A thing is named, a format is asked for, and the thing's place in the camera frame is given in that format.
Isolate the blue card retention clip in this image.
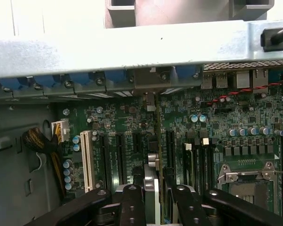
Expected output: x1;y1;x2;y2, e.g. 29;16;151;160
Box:
70;72;90;85
34;74;55;87
175;65;202;82
105;70;127;83
0;77;24;89

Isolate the grey parts rack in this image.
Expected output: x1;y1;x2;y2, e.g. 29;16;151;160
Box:
105;0;271;29

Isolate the white expansion slot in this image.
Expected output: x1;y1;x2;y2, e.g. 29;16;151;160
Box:
79;130;95;193

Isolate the black case lock knob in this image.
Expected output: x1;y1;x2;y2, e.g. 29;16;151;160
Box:
260;25;283;53

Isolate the black expansion slot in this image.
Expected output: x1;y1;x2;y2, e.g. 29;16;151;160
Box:
166;130;175;170
115;133;126;189
100;133;110;189

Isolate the green motherboard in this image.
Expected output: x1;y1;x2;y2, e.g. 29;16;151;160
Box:
56;89;283;226

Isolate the white power connector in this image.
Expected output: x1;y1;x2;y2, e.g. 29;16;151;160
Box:
51;119;70;142

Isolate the open black PC case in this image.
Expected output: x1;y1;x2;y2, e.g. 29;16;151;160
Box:
0;18;283;226

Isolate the yellow black power wire bundle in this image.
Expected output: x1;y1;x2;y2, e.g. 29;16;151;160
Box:
22;126;68;200

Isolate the CPU socket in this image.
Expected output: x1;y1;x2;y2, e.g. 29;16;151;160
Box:
216;162;280;226

